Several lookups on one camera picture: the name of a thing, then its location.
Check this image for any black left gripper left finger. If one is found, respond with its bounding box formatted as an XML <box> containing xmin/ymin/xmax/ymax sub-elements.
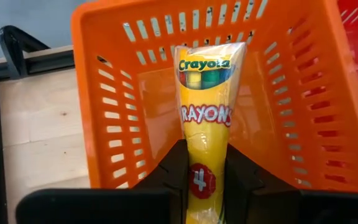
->
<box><xmin>15</xmin><ymin>139</ymin><xmax>189</xmax><ymax>224</ymax></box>

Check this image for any orange plastic basket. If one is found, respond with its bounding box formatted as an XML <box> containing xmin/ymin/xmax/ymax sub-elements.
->
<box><xmin>70</xmin><ymin>0</ymin><xmax>358</xmax><ymax>194</ymax></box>

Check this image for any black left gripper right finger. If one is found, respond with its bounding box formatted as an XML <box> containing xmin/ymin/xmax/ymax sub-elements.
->
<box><xmin>224</xmin><ymin>143</ymin><xmax>358</xmax><ymax>224</ymax></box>

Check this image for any yellow Crayola crayon pack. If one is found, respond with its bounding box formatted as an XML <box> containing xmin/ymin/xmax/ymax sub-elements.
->
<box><xmin>173</xmin><ymin>42</ymin><xmax>247</xmax><ymax>224</ymax></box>

